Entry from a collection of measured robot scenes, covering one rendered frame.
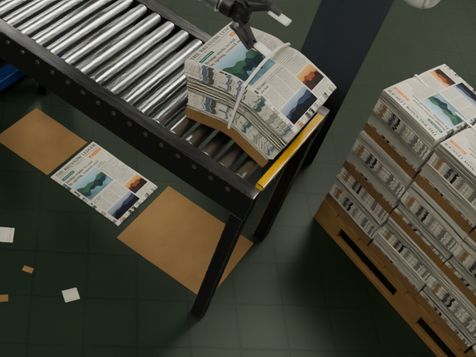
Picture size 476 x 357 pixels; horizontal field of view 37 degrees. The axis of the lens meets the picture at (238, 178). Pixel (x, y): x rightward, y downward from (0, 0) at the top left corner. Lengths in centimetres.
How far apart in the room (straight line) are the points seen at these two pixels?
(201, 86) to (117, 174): 104
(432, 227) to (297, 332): 68
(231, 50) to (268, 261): 112
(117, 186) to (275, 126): 116
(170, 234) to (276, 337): 62
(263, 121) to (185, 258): 98
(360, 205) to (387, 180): 23
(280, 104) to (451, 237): 95
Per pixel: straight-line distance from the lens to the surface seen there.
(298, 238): 323
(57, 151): 328
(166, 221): 310
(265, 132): 223
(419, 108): 276
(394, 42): 451
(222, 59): 226
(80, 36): 262
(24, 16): 267
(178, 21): 275
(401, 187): 287
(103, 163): 324
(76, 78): 245
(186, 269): 299
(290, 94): 223
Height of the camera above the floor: 249
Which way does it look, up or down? 48 degrees down
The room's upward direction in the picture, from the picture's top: 21 degrees clockwise
